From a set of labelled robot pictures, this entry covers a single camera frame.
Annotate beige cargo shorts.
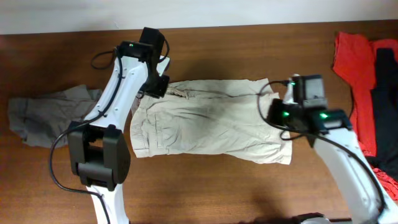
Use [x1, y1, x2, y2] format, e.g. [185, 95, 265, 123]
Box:
[130, 78, 292, 165]

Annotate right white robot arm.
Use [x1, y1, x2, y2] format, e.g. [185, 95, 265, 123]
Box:
[266, 99, 397, 223]

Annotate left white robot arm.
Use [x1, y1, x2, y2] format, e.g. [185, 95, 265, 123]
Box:
[67, 40, 170, 223]

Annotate red garment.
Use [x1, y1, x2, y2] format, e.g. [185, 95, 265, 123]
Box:
[333, 32, 397, 200]

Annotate black garment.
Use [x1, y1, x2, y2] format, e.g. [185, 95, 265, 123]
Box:
[371, 49, 397, 180]

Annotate grey crumpled garment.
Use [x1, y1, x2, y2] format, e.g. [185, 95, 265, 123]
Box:
[7, 85, 102, 148]

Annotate left black cable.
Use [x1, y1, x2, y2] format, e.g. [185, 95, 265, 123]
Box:
[48, 37, 170, 224]

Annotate black cable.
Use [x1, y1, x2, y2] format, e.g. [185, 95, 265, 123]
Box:
[256, 79, 386, 215]
[48, 37, 170, 224]

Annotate right black cable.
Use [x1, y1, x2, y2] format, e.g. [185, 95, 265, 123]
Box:
[256, 79, 386, 215]

